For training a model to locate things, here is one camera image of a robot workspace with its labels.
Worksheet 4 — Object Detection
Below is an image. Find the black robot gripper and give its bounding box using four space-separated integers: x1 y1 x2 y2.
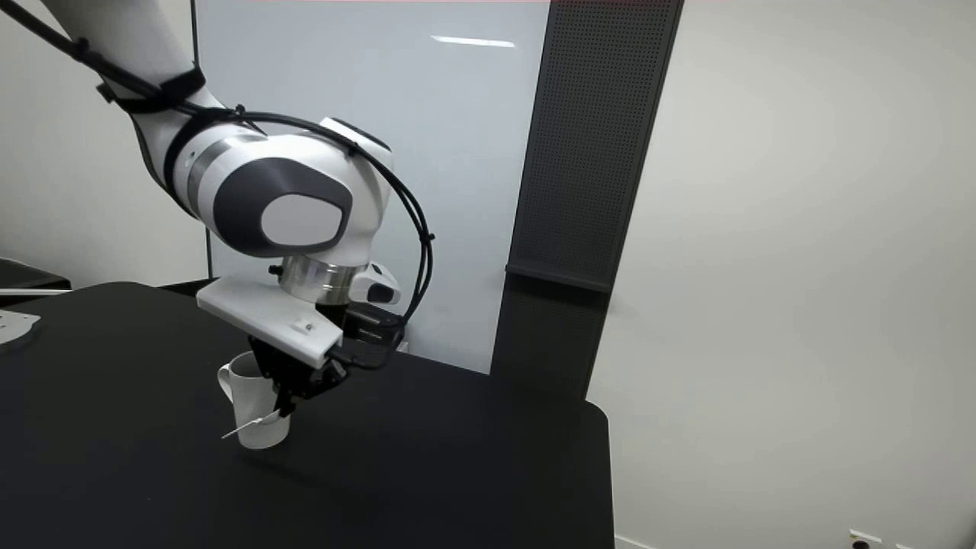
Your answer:
194 277 346 414

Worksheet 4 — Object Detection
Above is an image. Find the white plastic spoon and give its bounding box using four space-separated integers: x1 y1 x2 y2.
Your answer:
218 410 287 440

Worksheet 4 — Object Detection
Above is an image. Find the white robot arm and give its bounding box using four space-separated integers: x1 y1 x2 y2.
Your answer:
40 0 392 410

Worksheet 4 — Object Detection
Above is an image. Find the white ceramic mug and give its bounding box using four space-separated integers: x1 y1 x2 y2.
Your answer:
215 352 290 450

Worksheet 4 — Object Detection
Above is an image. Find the white paper sheet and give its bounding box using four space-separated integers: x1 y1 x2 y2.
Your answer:
0 311 40 344

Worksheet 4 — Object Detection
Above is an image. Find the white glass whiteboard panel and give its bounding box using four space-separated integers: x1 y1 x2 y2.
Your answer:
191 0 548 372

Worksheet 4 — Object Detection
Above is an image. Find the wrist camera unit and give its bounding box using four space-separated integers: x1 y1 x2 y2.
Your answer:
336 263 406 370

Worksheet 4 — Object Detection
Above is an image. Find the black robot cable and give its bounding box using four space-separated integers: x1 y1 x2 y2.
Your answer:
0 0 439 355

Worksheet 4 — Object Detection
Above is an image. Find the dark grey wall pillar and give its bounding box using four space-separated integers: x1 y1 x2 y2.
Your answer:
492 0 687 401

